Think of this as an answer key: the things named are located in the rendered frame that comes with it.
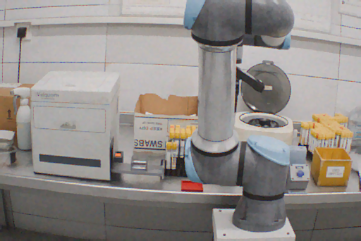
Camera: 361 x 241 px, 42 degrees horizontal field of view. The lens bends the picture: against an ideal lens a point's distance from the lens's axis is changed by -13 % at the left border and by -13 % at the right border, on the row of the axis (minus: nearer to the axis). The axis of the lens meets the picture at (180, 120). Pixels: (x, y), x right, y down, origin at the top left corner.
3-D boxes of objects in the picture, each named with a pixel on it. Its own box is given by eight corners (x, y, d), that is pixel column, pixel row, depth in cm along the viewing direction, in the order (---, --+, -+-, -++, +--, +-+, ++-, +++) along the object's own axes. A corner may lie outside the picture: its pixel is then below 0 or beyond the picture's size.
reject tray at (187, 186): (181, 191, 164) (181, 188, 164) (181, 182, 171) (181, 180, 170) (203, 192, 164) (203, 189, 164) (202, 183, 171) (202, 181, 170)
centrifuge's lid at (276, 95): (242, 57, 210) (242, 56, 218) (237, 118, 215) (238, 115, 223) (292, 64, 208) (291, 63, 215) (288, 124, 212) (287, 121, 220)
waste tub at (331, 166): (316, 186, 169) (321, 159, 166) (309, 172, 182) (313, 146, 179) (348, 186, 169) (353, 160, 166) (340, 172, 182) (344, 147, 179)
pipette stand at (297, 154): (276, 177, 178) (280, 149, 175) (276, 169, 184) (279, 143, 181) (302, 177, 177) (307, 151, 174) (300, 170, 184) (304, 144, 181)
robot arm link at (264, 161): (285, 197, 128) (293, 146, 125) (235, 194, 130) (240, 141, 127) (285, 182, 139) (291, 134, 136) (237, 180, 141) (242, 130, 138)
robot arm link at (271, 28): (300, -13, 102) (289, 22, 151) (252, -20, 104) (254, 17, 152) (301, 36, 103) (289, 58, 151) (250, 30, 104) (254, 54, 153)
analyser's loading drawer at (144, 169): (100, 174, 167) (99, 159, 166) (102, 166, 173) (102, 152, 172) (163, 179, 167) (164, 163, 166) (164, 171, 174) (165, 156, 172)
